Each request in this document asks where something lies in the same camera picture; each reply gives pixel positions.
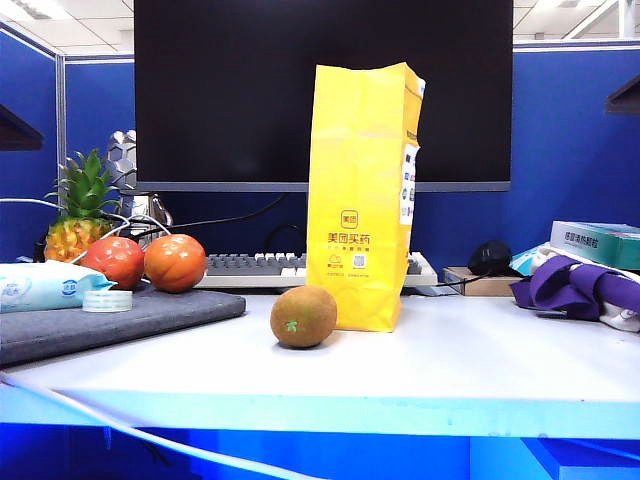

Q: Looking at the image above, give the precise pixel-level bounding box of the yellow paper bag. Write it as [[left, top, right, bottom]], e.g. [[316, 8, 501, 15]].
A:
[[305, 61, 427, 334]]

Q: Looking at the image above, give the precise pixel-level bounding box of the kiwifruit with green mark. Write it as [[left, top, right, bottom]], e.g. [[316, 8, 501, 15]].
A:
[[270, 284, 339, 350]]

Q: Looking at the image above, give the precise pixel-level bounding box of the grey white keyboard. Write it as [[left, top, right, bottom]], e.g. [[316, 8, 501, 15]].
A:
[[194, 251, 439, 290]]

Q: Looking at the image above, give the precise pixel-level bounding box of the red orange tomato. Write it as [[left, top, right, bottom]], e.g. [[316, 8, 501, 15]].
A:
[[143, 233, 208, 294], [78, 235, 146, 291]]

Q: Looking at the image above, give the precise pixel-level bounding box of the flat cardboard box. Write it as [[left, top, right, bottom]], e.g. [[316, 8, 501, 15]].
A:
[[441, 266, 526, 297]]

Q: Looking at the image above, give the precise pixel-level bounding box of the black computer monitor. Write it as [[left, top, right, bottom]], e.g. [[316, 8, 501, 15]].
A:
[[133, 0, 515, 194]]

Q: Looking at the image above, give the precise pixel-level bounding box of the black computer mouse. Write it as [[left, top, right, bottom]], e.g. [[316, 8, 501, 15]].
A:
[[467, 239, 514, 276]]

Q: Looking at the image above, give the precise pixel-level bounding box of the light blue tissue pack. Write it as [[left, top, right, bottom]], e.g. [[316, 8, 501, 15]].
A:
[[509, 242, 559, 277]]

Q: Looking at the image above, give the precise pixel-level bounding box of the grey felt pad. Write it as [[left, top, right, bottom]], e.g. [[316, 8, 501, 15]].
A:
[[0, 284, 248, 369]]

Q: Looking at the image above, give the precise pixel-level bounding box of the silver faceted figurine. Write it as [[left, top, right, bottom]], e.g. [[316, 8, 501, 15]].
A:
[[104, 129, 174, 232]]

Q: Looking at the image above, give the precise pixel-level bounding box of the clear tape roll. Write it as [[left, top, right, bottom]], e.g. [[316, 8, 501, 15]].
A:
[[81, 288, 135, 314]]

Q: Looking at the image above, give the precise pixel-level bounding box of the small pineapple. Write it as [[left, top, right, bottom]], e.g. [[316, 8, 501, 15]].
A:
[[43, 148, 124, 264]]

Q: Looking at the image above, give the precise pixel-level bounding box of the purple cloth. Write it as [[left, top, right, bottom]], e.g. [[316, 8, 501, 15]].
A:
[[509, 254, 640, 322]]

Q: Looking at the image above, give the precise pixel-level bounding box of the teal white medicine box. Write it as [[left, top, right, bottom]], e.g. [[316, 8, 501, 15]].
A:
[[549, 220, 640, 271]]

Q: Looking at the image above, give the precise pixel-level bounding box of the light blue wet wipes pack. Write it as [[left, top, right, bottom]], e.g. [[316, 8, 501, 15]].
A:
[[0, 259, 117, 315]]

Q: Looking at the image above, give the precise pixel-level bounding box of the black monitor cable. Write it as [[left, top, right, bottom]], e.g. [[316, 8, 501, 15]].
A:
[[133, 193, 290, 240]]

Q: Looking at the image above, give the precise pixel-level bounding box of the black mouse cable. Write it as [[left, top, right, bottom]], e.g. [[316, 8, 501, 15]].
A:
[[433, 273, 516, 290]]

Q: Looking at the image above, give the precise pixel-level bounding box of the thick white cable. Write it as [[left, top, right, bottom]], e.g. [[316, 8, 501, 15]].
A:
[[0, 373, 326, 480]]

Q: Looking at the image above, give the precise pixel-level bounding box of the grey partition post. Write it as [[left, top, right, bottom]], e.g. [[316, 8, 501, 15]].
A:
[[55, 53, 68, 214]]

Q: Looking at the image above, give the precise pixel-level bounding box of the thin white cable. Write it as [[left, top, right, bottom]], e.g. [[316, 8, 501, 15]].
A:
[[0, 197, 174, 265]]

